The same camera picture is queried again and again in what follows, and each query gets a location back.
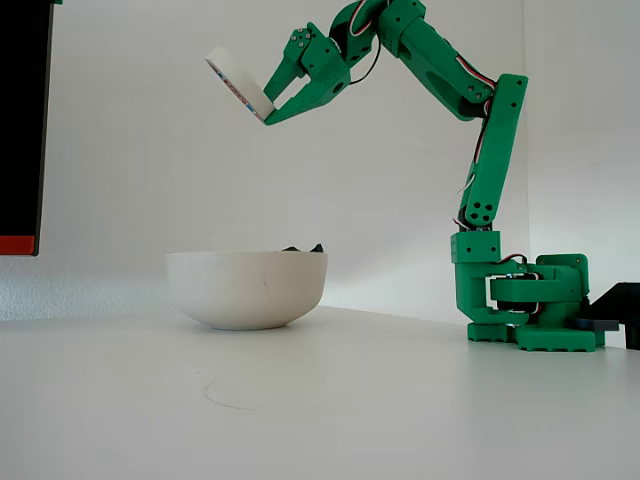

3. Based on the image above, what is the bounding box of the white masking tape roll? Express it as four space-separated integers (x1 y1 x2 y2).
204 46 276 121

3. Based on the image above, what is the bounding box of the white round bowl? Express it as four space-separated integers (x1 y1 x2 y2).
165 251 330 332

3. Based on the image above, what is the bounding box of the black monitor red strip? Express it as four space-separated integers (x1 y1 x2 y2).
0 0 65 258

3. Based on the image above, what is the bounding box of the black table clamp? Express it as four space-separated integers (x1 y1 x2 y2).
573 282 640 351

